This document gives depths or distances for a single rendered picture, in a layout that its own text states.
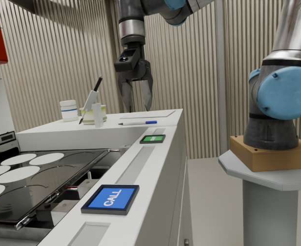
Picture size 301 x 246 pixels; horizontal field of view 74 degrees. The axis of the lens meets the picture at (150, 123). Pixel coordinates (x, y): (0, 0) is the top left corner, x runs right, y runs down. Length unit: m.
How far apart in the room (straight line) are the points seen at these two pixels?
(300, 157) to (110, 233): 0.59
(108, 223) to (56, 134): 0.61
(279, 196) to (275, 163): 0.11
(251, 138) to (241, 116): 2.26
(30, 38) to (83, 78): 0.86
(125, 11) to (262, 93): 0.41
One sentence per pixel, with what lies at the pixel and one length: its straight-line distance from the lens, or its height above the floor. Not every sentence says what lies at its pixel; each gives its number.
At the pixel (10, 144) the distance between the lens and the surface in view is 0.91.
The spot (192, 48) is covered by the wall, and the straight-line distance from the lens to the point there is 2.77.
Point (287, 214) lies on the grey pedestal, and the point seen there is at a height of 0.67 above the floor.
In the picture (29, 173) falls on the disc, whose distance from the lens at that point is 0.64.
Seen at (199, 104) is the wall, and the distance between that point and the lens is 2.77.
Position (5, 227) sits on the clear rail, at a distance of 0.43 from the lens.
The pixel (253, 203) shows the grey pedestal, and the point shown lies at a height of 0.69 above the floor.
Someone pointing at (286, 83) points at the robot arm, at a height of 1.07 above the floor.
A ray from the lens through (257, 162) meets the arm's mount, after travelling 0.66.
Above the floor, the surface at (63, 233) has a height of 0.96.
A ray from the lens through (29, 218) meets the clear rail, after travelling 0.42.
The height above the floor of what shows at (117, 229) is 0.96.
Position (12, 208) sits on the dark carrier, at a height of 0.90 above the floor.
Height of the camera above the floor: 1.10
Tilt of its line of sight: 11 degrees down
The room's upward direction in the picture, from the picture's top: 6 degrees counter-clockwise
